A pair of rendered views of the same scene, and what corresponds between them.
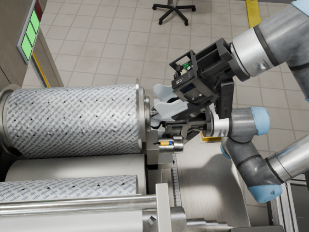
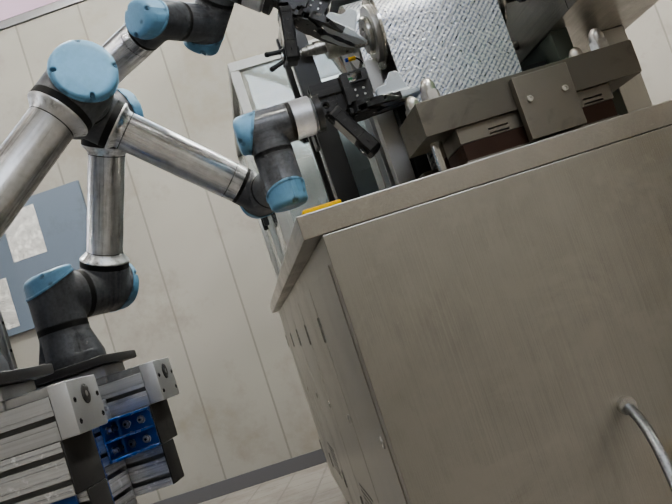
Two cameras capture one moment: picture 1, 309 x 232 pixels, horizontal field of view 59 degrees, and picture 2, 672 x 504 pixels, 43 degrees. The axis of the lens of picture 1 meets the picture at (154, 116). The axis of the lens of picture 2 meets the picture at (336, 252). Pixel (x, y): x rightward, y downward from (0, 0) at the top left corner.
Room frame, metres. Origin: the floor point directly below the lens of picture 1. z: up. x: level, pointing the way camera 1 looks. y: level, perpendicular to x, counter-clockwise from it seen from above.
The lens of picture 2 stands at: (1.96, -0.29, 0.72)
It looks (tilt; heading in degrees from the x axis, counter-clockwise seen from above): 5 degrees up; 176
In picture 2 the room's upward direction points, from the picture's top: 18 degrees counter-clockwise
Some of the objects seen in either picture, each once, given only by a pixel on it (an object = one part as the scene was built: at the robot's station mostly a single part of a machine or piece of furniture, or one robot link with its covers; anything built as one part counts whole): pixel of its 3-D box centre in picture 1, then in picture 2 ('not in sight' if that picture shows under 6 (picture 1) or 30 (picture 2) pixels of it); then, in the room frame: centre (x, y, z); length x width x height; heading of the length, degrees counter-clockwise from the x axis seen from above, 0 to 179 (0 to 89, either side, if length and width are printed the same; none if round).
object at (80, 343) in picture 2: not in sight; (68, 345); (-0.01, -0.81, 0.87); 0.15 x 0.15 x 0.10
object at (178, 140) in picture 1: (177, 144); not in sight; (0.29, -0.05, 1.18); 0.04 x 0.02 x 0.04; 3
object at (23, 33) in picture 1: (31, 27); not in sight; (0.70, 0.37, 1.19); 0.25 x 0.01 x 0.07; 3
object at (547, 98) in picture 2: not in sight; (547, 101); (0.59, 0.22, 0.97); 0.10 x 0.03 x 0.11; 93
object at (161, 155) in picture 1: (159, 169); (383, 136); (0.29, -0.01, 1.05); 0.06 x 0.05 x 0.31; 93
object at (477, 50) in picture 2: not in sight; (459, 70); (0.38, 0.15, 1.11); 0.23 x 0.01 x 0.18; 93
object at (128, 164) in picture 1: (82, 186); not in sight; (0.20, 0.15, 1.18); 0.26 x 0.12 x 0.12; 93
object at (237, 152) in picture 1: (238, 145); (279, 181); (0.38, -0.24, 1.01); 0.11 x 0.08 x 0.11; 19
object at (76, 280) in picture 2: not in sight; (56, 297); (-0.02, -0.80, 0.98); 0.13 x 0.12 x 0.14; 137
